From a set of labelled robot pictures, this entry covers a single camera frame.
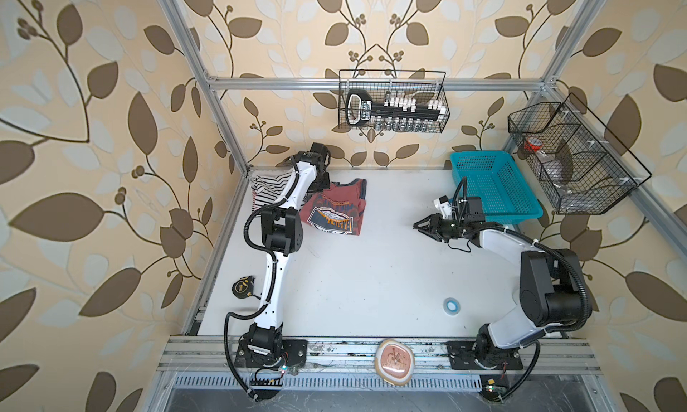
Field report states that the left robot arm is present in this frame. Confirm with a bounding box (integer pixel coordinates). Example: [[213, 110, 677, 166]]
[[222, 143, 331, 402]]

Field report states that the pink round badge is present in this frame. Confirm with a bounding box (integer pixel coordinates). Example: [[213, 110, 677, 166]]
[[374, 339, 415, 386]]

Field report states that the wire basket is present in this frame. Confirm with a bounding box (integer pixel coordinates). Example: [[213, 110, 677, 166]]
[[338, 68, 450, 134], [508, 93, 651, 215]]

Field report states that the teal plastic basket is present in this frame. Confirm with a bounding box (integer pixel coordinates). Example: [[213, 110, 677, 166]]
[[450, 151, 543, 225]]

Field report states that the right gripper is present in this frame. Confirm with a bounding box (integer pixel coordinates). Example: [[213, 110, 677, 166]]
[[413, 212, 466, 242]]

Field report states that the black tool in basket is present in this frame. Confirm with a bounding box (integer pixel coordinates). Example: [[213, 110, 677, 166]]
[[338, 88, 450, 129]]

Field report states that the maroon tank top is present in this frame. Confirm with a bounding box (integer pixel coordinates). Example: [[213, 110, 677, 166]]
[[300, 179, 368, 236]]

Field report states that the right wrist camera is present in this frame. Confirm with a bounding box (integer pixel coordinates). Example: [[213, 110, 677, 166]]
[[433, 195, 454, 220]]

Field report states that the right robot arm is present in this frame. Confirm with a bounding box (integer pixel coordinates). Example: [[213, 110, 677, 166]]
[[413, 179, 592, 403]]

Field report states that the back wire basket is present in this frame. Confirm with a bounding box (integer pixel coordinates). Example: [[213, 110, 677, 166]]
[[338, 68, 450, 134]]

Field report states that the right wire basket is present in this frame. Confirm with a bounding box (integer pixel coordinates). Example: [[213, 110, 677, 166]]
[[508, 93, 651, 215]]

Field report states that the blue tape roll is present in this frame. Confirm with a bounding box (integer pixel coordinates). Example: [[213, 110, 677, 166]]
[[443, 297, 461, 316]]

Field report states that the black white striped tank top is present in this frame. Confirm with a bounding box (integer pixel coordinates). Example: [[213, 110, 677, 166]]
[[250, 170, 298, 212]]

